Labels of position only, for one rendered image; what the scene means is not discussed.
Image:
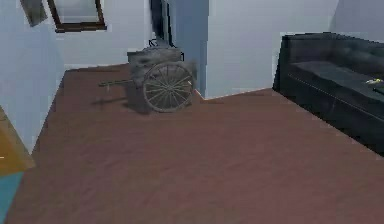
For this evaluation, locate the grey wooden wheeled cart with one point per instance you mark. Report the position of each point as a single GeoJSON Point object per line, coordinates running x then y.
{"type": "Point", "coordinates": [166, 83]}

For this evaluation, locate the black sofa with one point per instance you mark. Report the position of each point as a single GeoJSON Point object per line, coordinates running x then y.
{"type": "Point", "coordinates": [336, 83]}

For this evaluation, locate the small yellow white object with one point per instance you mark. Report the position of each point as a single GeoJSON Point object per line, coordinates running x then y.
{"type": "Point", "coordinates": [373, 81]}

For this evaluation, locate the grey framed wall picture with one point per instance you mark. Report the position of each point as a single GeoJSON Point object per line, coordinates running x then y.
{"type": "Point", "coordinates": [33, 10]}

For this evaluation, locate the brown framed window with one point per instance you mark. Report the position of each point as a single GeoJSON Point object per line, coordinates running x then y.
{"type": "Point", "coordinates": [78, 15]}

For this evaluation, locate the dark room door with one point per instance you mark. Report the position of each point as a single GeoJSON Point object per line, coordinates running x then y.
{"type": "Point", "coordinates": [159, 20]}

